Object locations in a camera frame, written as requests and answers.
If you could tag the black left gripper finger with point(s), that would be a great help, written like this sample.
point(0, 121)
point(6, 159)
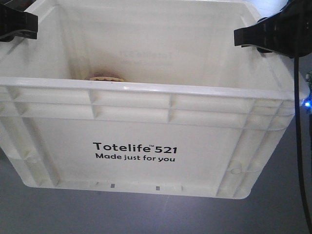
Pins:
point(15, 23)

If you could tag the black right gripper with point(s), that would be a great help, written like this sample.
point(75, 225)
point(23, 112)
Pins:
point(288, 32)

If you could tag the brown toy football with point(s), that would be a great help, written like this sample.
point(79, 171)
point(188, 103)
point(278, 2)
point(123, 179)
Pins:
point(104, 76)

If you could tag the white plastic tote box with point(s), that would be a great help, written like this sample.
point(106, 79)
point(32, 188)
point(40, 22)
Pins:
point(196, 115)

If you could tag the green circuit board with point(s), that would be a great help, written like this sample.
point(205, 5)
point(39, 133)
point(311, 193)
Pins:
point(309, 78)

